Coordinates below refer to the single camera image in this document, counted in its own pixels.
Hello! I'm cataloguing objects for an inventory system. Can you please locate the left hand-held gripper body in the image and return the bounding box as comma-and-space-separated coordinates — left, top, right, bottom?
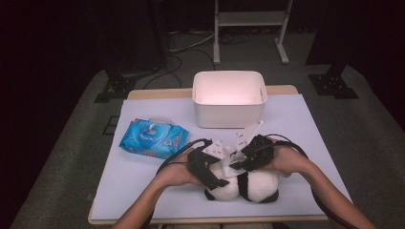
186, 138, 226, 179

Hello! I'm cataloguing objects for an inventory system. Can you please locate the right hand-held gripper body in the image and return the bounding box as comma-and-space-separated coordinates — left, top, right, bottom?
234, 119, 276, 167

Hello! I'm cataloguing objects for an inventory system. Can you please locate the white wet wipe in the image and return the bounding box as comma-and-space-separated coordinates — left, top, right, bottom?
221, 144, 248, 179

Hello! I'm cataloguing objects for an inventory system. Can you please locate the panda plush toy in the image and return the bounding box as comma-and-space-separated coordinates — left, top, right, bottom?
203, 158, 292, 204

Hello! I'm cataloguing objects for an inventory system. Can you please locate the white plastic storage box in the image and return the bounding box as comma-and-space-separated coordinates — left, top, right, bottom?
192, 70, 268, 130

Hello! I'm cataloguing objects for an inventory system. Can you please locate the blue wet wipes pack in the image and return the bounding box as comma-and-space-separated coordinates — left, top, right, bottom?
118, 115, 191, 160

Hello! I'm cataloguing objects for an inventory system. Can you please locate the person's left hand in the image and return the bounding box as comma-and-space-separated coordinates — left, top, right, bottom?
156, 150, 205, 188

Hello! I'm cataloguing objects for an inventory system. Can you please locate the person's right hand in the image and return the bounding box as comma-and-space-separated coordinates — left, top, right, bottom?
263, 137, 315, 175

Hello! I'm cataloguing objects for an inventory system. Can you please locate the pale lavender table mat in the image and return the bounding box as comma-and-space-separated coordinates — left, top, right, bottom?
90, 94, 353, 221

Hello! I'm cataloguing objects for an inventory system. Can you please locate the black stand base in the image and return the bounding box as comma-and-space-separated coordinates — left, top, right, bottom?
308, 62, 360, 100
94, 68, 139, 104

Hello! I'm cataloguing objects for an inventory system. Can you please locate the white metal stand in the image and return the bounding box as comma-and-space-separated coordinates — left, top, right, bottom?
212, 0, 294, 66

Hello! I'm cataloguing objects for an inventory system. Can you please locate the left hand-held gripper black cable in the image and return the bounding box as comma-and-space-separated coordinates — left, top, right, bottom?
139, 137, 214, 229

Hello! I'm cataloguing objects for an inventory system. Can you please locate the hand-held gripper black cable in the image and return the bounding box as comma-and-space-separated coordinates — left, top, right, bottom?
139, 137, 214, 229
266, 133, 361, 229

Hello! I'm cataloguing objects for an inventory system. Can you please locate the right hand-held gripper black cable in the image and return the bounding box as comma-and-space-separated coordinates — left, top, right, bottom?
266, 133, 361, 229

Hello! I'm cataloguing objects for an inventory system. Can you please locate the black floor cable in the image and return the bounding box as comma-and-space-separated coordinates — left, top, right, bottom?
141, 47, 218, 91

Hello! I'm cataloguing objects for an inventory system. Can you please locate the white floor cable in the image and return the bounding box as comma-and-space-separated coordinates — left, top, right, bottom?
168, 31, 216, 53

